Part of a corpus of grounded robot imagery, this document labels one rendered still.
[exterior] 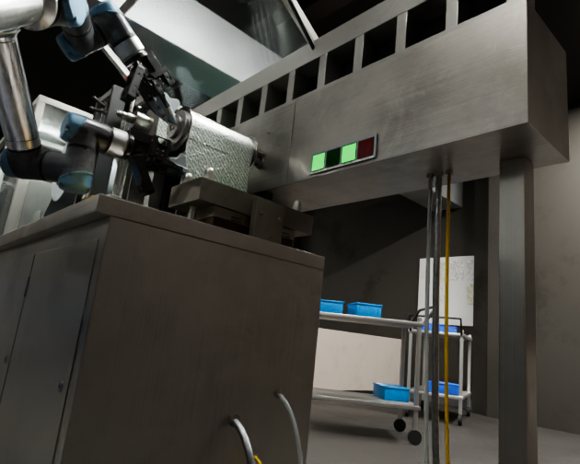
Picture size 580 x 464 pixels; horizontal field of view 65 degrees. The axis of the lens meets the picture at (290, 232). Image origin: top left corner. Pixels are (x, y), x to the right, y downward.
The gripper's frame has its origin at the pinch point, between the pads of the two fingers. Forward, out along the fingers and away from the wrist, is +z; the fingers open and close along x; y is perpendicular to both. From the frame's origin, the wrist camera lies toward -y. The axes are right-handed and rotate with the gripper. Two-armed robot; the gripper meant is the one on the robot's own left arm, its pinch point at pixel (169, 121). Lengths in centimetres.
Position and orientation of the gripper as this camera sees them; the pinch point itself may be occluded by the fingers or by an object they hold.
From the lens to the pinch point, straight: 146.1
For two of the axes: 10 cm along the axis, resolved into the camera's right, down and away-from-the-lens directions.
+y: 5.5, -5.9, 5.9
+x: -6.7, 0.9, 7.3
